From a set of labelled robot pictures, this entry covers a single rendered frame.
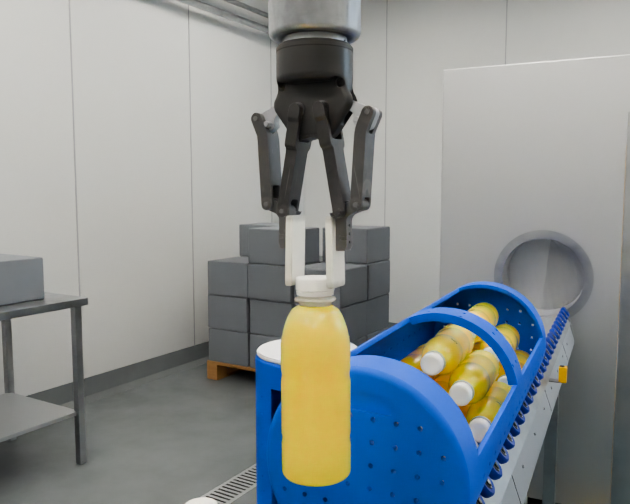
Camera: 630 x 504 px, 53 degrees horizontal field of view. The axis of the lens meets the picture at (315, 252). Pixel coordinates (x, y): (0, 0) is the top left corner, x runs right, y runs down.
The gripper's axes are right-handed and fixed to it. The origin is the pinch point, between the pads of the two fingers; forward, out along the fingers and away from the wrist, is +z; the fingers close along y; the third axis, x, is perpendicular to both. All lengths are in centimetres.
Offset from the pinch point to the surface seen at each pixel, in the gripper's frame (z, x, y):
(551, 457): 102, -213, -4
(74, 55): -98, -266, 309
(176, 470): 139, -201, 179
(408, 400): 19.8, -17.3, -4.5
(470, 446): 25.9, -21.3, -11.4
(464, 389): 28, -51, -4
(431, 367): 25, -51, 2
